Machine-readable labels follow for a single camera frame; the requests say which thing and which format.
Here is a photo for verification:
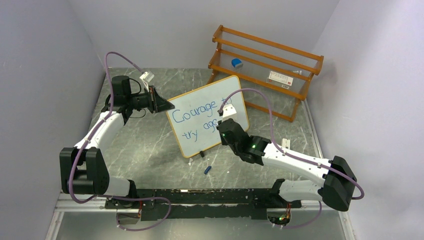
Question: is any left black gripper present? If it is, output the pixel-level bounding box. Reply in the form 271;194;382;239
127;86;175;114

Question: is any yellow framed whiteboard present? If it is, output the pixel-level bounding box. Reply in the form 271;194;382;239
166;75;242;158

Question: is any blue marker cap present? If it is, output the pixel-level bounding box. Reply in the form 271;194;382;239
204;166;212;175

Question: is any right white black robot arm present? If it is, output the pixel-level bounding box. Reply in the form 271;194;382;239
217;118;357;212

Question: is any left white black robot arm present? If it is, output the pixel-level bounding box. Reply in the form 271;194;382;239
59;72;175;208

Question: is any blue whiteboard eraser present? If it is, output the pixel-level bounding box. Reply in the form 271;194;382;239
231;58;244;69

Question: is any white plastic block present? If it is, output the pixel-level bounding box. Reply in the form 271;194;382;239
281;138;291;149

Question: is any orange wooden rack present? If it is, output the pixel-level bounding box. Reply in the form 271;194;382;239
207;25;325;122

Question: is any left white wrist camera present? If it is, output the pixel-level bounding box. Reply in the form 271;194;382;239
139;71;155;92

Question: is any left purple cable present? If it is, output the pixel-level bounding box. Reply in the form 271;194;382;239
66;51;172;232

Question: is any purple cable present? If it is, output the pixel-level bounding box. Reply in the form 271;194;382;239
217;88;365;230
66;51;172;232

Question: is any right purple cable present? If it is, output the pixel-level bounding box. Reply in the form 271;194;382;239
217;88;365;230

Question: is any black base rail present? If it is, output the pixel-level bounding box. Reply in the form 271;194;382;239
104;188;302;221

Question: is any aluminium frame rail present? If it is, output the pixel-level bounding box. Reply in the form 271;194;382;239
54;190;117;213

